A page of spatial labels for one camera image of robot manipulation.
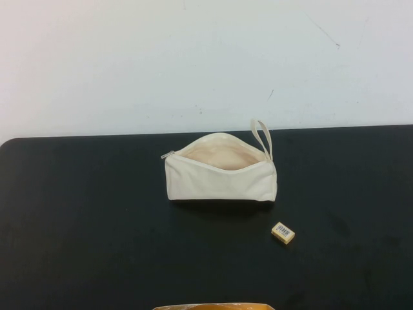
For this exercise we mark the yellow eraser with barcode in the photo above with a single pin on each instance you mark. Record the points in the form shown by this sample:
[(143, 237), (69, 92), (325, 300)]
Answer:
[(284, 233)]

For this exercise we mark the yellow orange cardboard object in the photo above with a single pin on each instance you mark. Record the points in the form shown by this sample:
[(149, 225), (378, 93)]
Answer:
[(209, 303)]

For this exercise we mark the cream canvas pencil case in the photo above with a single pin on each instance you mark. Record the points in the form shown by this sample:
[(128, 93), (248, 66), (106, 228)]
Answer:
[(209, 184)]

